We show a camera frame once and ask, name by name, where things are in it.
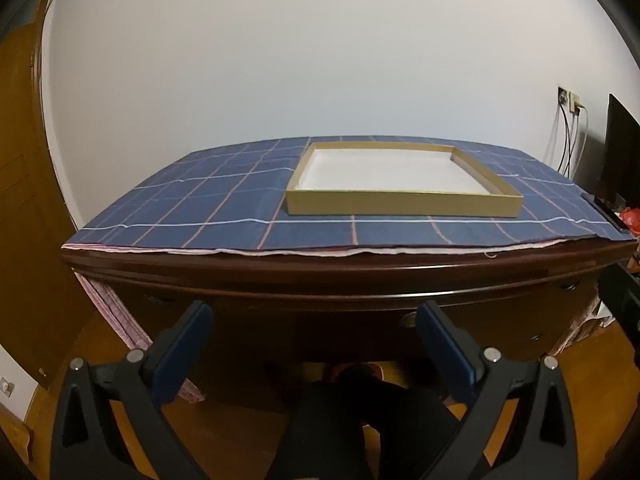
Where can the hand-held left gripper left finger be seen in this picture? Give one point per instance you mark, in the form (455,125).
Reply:
(182,350)

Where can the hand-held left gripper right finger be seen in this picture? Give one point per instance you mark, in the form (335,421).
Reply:
(445,355)

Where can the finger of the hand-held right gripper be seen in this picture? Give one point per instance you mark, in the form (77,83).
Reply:
(622,305)

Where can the dark wooden drawer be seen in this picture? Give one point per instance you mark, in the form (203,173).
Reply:
(325,320)

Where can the shallow cardboard tray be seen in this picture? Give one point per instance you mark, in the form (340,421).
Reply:
(400,205)

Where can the pink striped cloth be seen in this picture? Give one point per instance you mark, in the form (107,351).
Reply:
(112,310)

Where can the red packet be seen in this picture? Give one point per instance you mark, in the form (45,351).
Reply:
(632,221)

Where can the black flat device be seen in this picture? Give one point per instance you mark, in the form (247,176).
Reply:
(605,210)

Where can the person's dark trousers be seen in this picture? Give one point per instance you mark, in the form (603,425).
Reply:
(350,425)

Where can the blue checked cloth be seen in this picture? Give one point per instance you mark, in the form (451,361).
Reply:
(200,210)

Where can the dark wooden dresser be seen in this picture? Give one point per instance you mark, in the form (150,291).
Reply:
(325,275)

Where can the black monitor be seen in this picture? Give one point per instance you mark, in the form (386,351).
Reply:
(620,160)

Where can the brown wooden door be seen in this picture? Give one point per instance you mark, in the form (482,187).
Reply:
(25,210)

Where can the low white wall socket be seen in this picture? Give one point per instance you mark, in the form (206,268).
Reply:
(5,388)

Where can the grey wall socket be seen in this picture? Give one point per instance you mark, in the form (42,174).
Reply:
(563,96)

